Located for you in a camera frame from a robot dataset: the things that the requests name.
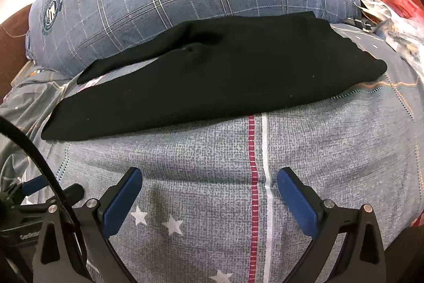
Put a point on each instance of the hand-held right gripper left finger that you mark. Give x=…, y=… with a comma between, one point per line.
x=121, y=200

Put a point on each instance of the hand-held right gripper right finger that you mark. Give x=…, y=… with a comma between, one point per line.
x=298, y=200

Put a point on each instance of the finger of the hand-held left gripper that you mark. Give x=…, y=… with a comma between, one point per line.
x=72, y=192
x=34, y=184

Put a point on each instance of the black pants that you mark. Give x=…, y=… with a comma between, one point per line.
x=215, y=77

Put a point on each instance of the grey star printed bed sheet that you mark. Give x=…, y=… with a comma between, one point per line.
x=198, y=170

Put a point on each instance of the brown upholstered furniture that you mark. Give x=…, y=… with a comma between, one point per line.
x=13, y=51

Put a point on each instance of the white plastic bags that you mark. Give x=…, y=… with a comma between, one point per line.
x=391, y=24

